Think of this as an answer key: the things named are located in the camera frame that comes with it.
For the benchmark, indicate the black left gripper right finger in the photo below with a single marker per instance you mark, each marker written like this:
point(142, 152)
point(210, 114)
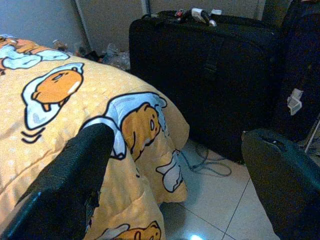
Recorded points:
point(287, 185)

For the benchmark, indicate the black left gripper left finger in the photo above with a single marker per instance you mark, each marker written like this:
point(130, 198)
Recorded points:
point(62, 185)

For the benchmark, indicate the yellow cartoon print blanket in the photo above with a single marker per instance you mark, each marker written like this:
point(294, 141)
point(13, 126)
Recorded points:
point(95, 82)

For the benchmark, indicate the white mesh luggage tag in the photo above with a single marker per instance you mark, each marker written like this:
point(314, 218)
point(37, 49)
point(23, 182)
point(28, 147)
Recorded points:
point(295, 102)

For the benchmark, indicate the dark purple suitcase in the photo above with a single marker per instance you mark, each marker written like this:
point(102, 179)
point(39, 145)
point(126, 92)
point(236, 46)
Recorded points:
point(302, 62)

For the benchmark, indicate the black fabric suitcase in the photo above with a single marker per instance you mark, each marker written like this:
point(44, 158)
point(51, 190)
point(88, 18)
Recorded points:
point(200, 82)

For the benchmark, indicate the crumpled clear plastic bag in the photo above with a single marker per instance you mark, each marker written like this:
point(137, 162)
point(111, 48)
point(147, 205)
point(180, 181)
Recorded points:
point(116, 56)

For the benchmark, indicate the white sticker luggage tag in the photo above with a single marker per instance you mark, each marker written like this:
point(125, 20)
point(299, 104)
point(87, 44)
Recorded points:
point(198, 13)

